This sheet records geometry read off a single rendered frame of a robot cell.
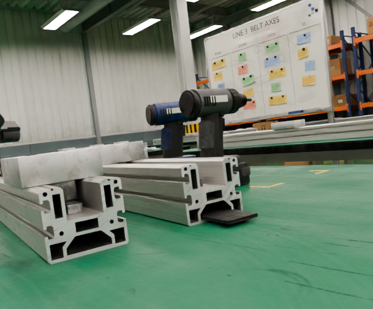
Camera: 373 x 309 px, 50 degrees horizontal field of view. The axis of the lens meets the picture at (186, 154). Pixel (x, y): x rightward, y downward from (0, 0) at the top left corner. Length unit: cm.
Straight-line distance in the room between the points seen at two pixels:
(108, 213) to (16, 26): 1288
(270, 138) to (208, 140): 163
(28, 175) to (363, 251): 40
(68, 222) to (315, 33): 345
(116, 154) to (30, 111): 1204
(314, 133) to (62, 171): 186
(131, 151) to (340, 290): 62
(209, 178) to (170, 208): 8
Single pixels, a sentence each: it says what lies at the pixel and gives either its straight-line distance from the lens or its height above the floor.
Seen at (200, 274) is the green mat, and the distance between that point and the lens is 38.
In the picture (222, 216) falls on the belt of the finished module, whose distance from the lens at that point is 56.
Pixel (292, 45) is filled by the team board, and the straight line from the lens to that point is 392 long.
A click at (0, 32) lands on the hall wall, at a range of 1314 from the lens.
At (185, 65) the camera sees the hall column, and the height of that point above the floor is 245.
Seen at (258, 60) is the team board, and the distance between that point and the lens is 416.
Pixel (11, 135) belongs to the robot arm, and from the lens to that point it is 143.
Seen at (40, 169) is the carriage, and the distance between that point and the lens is 55.
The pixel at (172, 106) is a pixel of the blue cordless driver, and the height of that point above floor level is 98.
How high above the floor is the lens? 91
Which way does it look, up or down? 3 degrees down
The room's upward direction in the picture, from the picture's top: 7 degrees counter-clockwise
